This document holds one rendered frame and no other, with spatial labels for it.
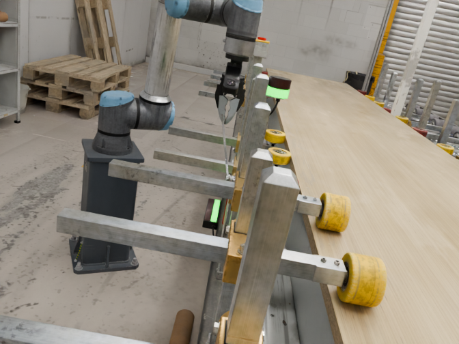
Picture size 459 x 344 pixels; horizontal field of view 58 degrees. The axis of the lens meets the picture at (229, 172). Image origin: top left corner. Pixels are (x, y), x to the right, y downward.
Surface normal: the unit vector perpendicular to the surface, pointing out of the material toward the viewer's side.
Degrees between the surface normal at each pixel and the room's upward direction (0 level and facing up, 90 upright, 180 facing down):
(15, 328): 0
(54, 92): 90
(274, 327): 0
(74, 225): 90
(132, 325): 0
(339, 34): 90
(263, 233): 90
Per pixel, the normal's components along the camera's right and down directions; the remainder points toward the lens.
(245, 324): -0.05, 0.35
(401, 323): 0.18, -0.92
